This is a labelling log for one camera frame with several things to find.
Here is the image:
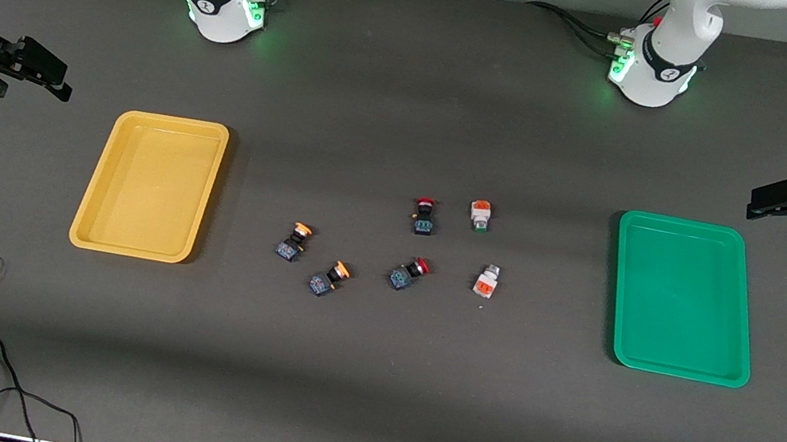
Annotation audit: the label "white orange switch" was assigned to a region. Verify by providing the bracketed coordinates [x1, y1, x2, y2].
[470, 262, 502, 302]

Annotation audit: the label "green plastic tray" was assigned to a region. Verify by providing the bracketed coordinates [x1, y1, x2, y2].
[594, 207, 776, 391]

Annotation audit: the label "yellow push button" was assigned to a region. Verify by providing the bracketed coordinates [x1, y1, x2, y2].
[306, 256, 353, 302]
[273, 218, 315, 266]

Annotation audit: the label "red push button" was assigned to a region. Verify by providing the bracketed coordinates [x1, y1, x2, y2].
[386, 252, 434, 297]
[407, 194, 442, 239]

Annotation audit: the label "yellow plastic tray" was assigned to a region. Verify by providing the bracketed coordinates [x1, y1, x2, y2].
[66, 101, 232, 271]

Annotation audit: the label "black left arm base cables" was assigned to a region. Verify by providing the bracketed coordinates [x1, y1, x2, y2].
[518, 0, 672, 68]

